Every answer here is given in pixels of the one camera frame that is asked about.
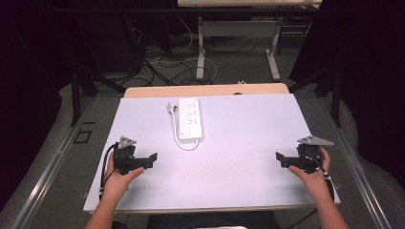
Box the person's right hand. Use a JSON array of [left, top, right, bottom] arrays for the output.
[[288, 146, 332, 202]]

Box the black floor cable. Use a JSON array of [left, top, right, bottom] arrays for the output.
[[284, 207, 320, 229]]

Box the wooden table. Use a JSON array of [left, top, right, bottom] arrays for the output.
[[83, 82, 341, 215]]

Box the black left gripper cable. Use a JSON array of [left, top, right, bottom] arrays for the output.
[[98, 143, 119, 196]]

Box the white power strip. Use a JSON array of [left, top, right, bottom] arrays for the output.
[[178, 96, 203, 140]]

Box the white power strip cable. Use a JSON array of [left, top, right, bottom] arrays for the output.
[[171, 109, 201, 152]]

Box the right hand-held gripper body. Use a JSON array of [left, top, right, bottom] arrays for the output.
[[296, 135, 335, 175]]

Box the white-legged desk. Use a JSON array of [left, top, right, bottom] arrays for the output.
[[177, 0, 324, 82]]

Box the black metal stand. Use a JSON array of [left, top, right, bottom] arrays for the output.
[[70, 60, 128, 127], [288, 65, 344, 129]]

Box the white floor cable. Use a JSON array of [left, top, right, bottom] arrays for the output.
[[148, 16, 219, 86]]

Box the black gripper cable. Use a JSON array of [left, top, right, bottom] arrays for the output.
[[98, 143, 119, 196], [305, 152, 336, 202]]

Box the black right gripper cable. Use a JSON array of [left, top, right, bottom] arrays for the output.
[[305, 152, 336, 202]]

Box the person's dark clothing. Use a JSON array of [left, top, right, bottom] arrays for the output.
[[109, 211, 282, 229]]

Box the white table mat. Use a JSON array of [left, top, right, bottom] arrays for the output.
[[83, 93, 341, 215]]

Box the metal floor rail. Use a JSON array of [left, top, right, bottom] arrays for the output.
[[9, 95, 97, 229], [317, 96, 394, 229]]

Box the person's left hand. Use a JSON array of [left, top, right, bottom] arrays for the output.
[[102, 151, 145, 204]]

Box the tangle of black floor cables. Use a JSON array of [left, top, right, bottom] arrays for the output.
[[119, 15, 260, 88]]

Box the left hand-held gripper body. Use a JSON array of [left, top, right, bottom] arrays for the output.
[[113, 135, 143, 177]]

